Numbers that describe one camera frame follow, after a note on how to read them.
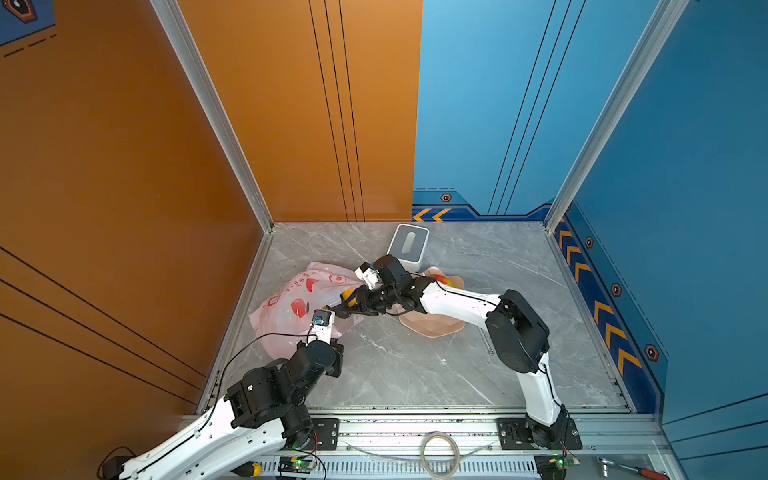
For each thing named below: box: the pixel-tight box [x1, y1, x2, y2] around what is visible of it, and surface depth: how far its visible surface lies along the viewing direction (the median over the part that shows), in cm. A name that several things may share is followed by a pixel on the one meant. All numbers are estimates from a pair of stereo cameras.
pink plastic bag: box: [249, 262, 365, 360], surface depth 81 cm
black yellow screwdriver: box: [230, 461, 263, 477], surface depth 69 cm
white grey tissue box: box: [387, 223, 430, 273], surface depth 110 cm
